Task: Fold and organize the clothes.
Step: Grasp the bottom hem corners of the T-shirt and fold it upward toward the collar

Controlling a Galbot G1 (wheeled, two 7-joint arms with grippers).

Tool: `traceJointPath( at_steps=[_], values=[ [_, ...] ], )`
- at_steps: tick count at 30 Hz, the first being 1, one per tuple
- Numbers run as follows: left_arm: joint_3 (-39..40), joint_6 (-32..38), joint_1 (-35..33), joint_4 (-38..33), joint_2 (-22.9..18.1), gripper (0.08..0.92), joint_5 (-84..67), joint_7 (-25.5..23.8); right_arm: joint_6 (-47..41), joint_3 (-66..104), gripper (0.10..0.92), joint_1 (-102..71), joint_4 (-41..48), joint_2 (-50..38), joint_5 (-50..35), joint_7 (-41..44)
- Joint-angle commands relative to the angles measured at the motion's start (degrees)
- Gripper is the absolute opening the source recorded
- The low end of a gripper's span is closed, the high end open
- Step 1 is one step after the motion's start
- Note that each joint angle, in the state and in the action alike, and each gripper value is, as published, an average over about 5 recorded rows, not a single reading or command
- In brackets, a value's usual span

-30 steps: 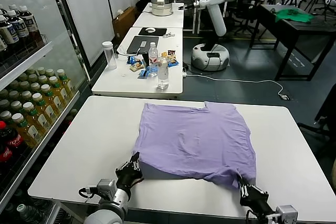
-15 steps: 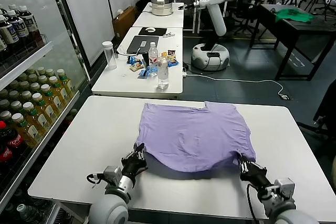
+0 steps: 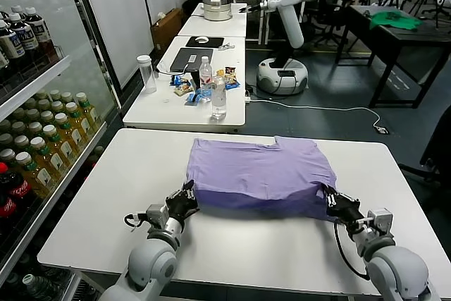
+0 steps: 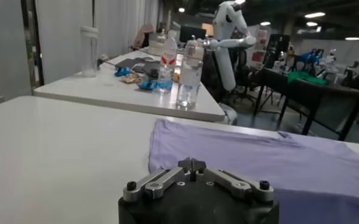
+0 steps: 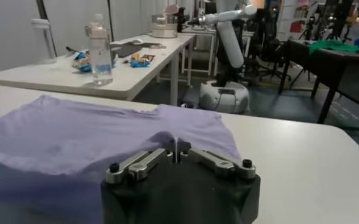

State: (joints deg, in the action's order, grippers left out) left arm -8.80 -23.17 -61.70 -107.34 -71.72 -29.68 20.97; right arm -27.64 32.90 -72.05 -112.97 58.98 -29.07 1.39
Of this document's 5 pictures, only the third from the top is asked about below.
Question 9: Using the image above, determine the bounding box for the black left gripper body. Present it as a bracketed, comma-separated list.
[165, 191, 201, 220]

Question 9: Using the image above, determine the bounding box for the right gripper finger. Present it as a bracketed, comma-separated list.
[322, 185, 335, 207]
[334, 192, 360, 205]

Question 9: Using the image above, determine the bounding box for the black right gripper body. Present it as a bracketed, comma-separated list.
[326, 195, 366, 226]

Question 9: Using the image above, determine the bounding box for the purple t-shirt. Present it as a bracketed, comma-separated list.
[185, 135, 338, 223]

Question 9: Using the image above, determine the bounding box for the white desk with snacks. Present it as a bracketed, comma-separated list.
[122, 35, 247, 136]

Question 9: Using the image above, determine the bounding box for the clear plastic water bottle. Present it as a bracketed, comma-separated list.
[210, 75, 228, 121]

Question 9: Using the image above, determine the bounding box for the water bottle red label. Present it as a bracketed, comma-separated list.
[199, 56, 214, 99]

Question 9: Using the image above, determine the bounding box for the clear jar white lid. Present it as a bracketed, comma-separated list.
[136, 55, 158, 94]

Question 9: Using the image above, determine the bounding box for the dark grey laptop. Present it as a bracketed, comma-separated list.
[170, 47, 215, 73]

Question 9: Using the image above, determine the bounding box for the black mouse pad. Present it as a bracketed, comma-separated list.
[185, 36, 225, 49]

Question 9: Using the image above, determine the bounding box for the cola bottle red label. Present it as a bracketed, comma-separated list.
[0, 162, 35, 210]
[0, 195, 18, 233]

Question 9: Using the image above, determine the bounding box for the brown cardboard box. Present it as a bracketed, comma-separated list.
[150, 8, 186, 57]

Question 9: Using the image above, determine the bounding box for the white desk with steamer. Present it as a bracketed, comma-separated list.
[178, 2, 248, 38]

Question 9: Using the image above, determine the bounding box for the water bottle green label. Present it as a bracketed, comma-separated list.
[21, 274, 57, 301]

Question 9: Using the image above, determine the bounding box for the white humanoid wheeled robot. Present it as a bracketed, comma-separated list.
[238, 0, 322, 97]

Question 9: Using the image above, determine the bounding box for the glass door beverage cooler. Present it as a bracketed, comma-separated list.
[0, 0, 123, 301]

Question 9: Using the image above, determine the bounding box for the green cloth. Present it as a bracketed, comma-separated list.
[369, 11, 424, 31]

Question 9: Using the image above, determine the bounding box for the steel steamer pot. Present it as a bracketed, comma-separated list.
[201, 0, 233, 23]

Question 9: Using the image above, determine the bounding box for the black metal table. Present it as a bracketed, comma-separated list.
[336, 4, 451, 109]

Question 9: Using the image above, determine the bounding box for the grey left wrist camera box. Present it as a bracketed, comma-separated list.
[146, 204, 170, 228]

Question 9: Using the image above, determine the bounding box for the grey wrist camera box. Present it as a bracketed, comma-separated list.
[146, 204, 170, 228]
[366, 208, 394, 235]

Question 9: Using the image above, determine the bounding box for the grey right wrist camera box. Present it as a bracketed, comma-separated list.
[366, 208, 394, 235]

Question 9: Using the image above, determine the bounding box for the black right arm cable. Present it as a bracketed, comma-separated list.
[333, 219, 371, 281]

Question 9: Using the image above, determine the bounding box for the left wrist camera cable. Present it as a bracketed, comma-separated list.
[123, 213, 148, 232]

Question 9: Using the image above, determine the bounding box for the white floor cable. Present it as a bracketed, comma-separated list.
[246, 98, 383, 129]

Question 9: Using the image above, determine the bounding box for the white charger cable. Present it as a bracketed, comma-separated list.
[156, 63, 193, 77]

